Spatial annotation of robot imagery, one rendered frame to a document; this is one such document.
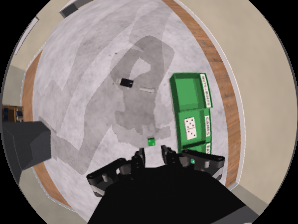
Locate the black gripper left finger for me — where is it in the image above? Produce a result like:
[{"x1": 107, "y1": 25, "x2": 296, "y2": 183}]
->
[{"x1": 86, "y1": 148, "x2": 147, "y2": 197}]

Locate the white domino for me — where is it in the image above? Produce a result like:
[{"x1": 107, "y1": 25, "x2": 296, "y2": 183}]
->
[{"x1": 184, "y1": 117, "x2": 197, "y2": 140}]

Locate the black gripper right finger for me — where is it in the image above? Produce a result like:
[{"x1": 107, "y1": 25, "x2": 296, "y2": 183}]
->
[{"x1": 161, "y1": 145, "x2": 225, "y2": 181}]

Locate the green rack of bins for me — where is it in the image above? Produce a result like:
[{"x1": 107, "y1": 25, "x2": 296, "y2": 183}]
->
[{"x1": 169, "y1": 73, "x2": 213, "y2": 154}]

